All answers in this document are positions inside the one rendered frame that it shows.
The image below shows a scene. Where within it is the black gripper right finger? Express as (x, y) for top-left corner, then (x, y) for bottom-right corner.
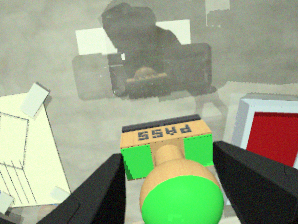
(212, 141), (298, 224)

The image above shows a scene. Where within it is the wooden pass stamp with green knob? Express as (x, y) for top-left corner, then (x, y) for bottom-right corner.
(120, 113), (223, 224)

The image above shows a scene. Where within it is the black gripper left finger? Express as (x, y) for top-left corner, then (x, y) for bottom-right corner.
(36, 153), (126, 224)

